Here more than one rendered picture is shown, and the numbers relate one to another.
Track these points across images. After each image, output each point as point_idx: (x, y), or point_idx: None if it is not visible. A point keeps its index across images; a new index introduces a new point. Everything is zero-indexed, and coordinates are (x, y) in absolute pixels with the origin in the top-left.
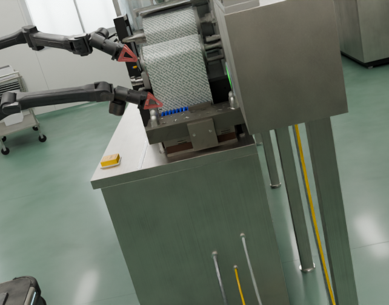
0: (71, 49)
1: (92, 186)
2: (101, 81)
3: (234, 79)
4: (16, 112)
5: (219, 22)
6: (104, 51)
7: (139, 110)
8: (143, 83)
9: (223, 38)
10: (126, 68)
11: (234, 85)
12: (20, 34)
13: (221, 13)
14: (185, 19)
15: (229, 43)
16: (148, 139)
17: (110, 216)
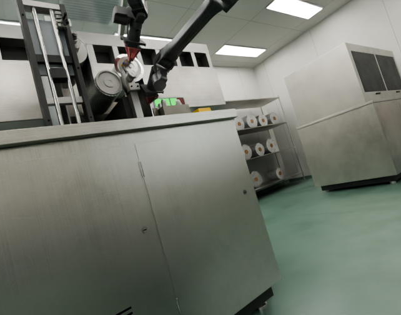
0: (143, 2)
1: (236, 113)
2: (158, 52)
3: (202, 92)
4: (229, 9)
5: (167, 75)
6: (140, 33)
7: (92, 112)
8: (134, 81)
9: (179, 80)
10: (78, 59)
11: (192, 99)
12: None
13: (203, 69)
14: None
15: (217, 77)
16: (190, 110)
17: (240, 144)
